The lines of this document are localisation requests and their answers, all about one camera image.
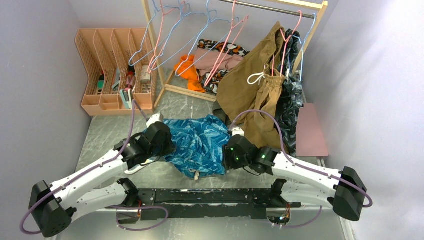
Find black orange patterned garment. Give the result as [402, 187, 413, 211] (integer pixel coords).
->
[196, 39, 250, 94]

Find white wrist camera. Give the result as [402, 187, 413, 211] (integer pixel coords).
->
[230, 127, 245, 137]
[146, 112, 164, 128]

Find olive green garment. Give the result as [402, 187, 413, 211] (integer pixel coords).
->
[212, 100, 232, 127]

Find blue wire hanger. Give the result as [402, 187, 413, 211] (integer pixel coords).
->
[128, 0, 194, 71]

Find blue leaf-print shorts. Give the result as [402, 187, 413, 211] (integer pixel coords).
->
[162, 115, 230, 179]

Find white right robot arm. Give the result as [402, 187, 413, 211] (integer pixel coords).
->
[222, 134, 371, 222]

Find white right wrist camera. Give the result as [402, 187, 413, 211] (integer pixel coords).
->
[230, 127, 245, 137]

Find pink mat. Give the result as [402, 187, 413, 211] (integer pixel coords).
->
[296, 103, 329, 157]

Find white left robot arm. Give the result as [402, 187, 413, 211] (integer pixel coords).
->
[26, 121, 175, 238]

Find dark patterned hanging garment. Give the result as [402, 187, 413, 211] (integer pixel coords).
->
[275, 28, 304, 157]

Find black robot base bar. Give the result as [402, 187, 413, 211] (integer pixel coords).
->
[121, 188, 301, 221]

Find brown hanging shorts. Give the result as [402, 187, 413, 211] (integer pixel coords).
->
[216, 22, 285, 149]

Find peach plastic desk organizer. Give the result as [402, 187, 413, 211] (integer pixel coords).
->
[75, 28, 159, 116]

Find pink folded garment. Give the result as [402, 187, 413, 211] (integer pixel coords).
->
[193, 48, 243, 72]

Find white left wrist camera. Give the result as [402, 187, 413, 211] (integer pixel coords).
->
[146, 112, 164, 128]

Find wooden clothes rack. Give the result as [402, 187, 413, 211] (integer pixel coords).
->
[153, 0, 328, 107]

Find pink wire hanger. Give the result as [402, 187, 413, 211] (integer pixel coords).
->
[202, 0, 250, 88]

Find toothbrush blister pack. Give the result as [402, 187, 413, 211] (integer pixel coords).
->
[124, 157, 160, 175]

